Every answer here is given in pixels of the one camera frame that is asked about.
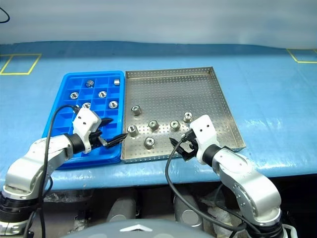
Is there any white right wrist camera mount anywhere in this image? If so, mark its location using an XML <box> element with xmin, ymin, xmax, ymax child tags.
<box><xmin>189</xmin><ymin>115</ymin><xmax>218</xmax><ymax>166</ymax></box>

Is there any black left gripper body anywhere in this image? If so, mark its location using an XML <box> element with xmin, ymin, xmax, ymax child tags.
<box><xmin>89</xmin><ymin>122</ymin><xmax>109</xmax><ymax>149</ymax></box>

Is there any thin black background cable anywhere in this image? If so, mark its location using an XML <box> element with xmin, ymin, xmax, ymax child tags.
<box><xmin>0</xmin><ymin>6</ymin><xmax>11</xmax><ymax>24</ymax></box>

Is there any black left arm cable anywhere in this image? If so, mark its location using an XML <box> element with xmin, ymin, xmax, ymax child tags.
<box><xmin>23</xmin><ymin>105</ymin><xmax>80</xmax><ymax>238</ymax></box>

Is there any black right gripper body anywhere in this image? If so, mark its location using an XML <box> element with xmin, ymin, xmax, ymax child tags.
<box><xmin>182</xmin><ymin>130</ymin><xmax>199</xmax><ymax>156</ymax></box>

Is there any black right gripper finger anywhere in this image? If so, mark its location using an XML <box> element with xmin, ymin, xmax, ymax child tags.
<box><xmin>169</xmin><ymin>137</ymin><xmax>185</xmax><ymax>153</ymax></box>
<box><xmin>179</xmin><ymin>148</ymin><xmax>193</xmax><ymax>162</ymax></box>

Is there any grey rounded robot leg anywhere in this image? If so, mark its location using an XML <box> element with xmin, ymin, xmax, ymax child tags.
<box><xmin>173</xmin><ymin>194</ymin><xmax>204</xmax><ymax>228</ymax></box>
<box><xmin>106</xmin><ymin>197</ymin><xmax>138</xmax><ymax>223</ymax></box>

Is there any grey robot torso dome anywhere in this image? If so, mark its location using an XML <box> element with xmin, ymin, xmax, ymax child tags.
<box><xmin>61</xmin><ymin>218</ymin><xmax>207</xmax><ymax>238</ymax></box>

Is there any perforated metal tray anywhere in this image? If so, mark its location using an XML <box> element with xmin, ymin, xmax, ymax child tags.
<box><xmin>120</xmin><ymin>66</ymin><xmax>247</xmax><ymax>164</ymax></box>

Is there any blue compartment tray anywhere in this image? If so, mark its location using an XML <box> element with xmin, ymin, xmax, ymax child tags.
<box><xmin>41</xmin><ymin>70</ymin><xmax>125</xmax><ymax>170</ymax></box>

